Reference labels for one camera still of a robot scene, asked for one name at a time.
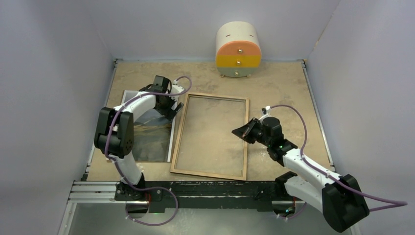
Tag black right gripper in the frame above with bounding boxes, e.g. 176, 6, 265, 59
232, 117, 272, 147

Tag landscape photo print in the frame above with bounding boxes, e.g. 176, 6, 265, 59
115, 90, 175, 163

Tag wooden picture frame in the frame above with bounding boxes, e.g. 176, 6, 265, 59
170, 92, 250, 181

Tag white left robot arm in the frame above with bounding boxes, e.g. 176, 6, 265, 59
94, 75, 189, 200

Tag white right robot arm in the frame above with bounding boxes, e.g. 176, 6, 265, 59
232, 117, 369, 233

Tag brown backing board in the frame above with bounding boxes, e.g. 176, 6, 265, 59
132, 109, 175, 163

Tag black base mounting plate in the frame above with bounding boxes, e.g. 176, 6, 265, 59
115, 180, 301, 215

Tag small round drawer cabinet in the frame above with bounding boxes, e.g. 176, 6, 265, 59
215, 21, 262, 78

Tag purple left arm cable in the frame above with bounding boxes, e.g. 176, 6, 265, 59
103, 75, 192, 227

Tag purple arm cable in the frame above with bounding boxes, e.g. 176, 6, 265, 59
103, 75, 192, 227
264, 104, 408, 221

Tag aluminium rail frame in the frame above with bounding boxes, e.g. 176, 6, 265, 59
62, 60, 334, 235

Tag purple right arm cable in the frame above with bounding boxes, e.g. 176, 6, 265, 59
264, 104, 408, 221

